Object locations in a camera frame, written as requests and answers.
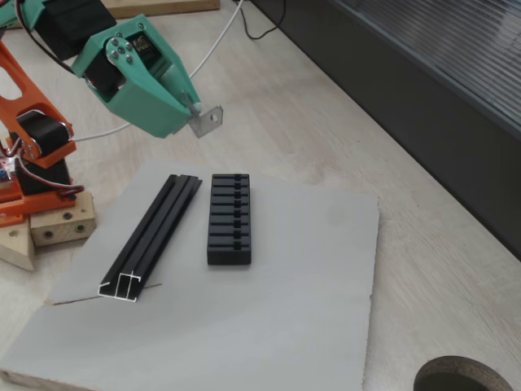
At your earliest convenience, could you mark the wooden wedge block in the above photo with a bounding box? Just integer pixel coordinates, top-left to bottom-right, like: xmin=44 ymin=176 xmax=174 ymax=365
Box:
xmin=0 ymin=219 xmax=37 ymax=273

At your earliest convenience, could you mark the black power cable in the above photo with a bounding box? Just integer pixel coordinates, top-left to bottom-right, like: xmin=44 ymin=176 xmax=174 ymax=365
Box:
xmin=234 ymin=0 xmax=287 ymax=41

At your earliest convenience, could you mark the orange controller board mount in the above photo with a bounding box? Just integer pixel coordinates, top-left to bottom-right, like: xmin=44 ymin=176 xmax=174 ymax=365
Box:
xmin=0 ymin=178 xmax=26 ymax=227

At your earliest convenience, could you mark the white USB cable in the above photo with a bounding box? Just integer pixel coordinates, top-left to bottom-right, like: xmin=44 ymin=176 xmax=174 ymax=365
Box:
xmin=74 ymin=0 xmax=246 ymax=143

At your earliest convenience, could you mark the red white black servo wire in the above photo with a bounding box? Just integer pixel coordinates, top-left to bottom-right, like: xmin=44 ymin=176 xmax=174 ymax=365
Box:
xmin=6 ymin=136 xmax=86 ymax=201

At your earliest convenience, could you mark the grey coated wooden board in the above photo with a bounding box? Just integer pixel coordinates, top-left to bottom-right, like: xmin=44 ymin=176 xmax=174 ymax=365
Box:
xmin=0 ymin=159 xmax=380 ymax=391

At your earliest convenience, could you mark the wooden base block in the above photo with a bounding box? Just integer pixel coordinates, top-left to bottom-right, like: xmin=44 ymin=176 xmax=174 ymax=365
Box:
xmin=29 ymin=188 xmax=98 ymax=248

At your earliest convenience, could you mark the long wooden plank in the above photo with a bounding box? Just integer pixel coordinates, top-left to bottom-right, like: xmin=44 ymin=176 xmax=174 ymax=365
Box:
xmin=99 ymin=0 xmax=221 ymax=20

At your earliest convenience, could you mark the black aluminium profile rail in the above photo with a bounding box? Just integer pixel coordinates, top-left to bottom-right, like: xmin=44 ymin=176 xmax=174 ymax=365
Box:
xmin=97 ymin=174 xmax=204 ymax=303

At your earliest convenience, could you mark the black slotted holder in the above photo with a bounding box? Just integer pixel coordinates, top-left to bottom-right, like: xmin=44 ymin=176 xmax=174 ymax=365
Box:
xmin=206 ymin=173 xmax=252 ymax=268

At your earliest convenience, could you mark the small metal angle bracket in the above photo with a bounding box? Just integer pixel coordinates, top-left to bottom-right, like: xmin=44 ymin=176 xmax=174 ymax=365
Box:
xmin=187 ymin=104 xmax=225 ymax=139

